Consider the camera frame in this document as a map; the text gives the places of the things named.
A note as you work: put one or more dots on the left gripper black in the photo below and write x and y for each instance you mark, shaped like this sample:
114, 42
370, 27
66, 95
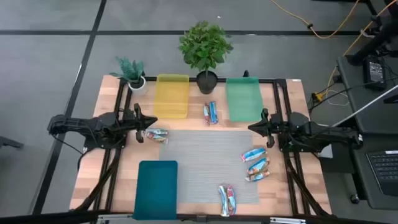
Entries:
136, 122

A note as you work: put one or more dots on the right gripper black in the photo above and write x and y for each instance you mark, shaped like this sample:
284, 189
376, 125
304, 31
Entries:
272, 127

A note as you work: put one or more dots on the blue orange granola bar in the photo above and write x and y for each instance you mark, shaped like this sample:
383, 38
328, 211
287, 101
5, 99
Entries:
253, 154
258, 166
258, 176

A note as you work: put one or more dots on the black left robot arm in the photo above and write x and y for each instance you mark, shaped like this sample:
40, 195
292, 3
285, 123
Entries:
77, 124

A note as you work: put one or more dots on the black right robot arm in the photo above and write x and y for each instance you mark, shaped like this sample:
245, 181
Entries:
326, 133

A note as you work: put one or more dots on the green translucent plastic bin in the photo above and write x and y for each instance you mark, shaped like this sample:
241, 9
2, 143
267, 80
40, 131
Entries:
245, 99

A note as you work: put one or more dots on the yellow translucent plastic bin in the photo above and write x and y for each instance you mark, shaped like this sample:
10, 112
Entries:
171, 96

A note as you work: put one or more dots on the small plant in white pot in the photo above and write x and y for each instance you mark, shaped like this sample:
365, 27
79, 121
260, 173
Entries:
130, 70

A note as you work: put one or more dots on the small black knob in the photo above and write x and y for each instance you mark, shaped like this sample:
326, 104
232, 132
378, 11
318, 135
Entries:
246, 74

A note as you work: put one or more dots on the grey woven table mat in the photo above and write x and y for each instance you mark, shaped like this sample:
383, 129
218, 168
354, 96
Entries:
205, 161

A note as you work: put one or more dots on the dark blue plastic bin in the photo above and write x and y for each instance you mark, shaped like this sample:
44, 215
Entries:
155, 189

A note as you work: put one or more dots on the leafy tree in black pot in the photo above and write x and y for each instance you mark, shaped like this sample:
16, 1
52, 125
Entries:
203, 46

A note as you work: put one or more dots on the dark grey desk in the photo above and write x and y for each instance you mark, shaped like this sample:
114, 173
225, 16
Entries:
351, 81

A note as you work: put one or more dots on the silver metal rod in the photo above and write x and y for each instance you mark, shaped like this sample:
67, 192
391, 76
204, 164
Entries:
367, 104

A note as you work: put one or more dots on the black caster wheel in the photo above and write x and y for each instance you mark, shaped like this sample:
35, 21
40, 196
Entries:
355, 199

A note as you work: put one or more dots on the black power adapter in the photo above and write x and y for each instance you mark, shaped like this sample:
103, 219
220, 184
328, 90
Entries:
375, 73

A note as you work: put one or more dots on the black keyboard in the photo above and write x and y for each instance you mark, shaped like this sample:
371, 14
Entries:
385, 171

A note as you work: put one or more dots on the dark chair leg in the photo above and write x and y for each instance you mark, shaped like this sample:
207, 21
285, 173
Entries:
9, 142

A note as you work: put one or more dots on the black front crossbar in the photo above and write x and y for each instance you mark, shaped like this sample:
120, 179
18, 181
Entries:
46, 217

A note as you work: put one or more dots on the black aluminium rig frame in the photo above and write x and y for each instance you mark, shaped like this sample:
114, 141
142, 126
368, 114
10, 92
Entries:
192, 79

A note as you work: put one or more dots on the silver metal bracket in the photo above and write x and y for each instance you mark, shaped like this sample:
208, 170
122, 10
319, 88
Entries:
115, 218
287, 220

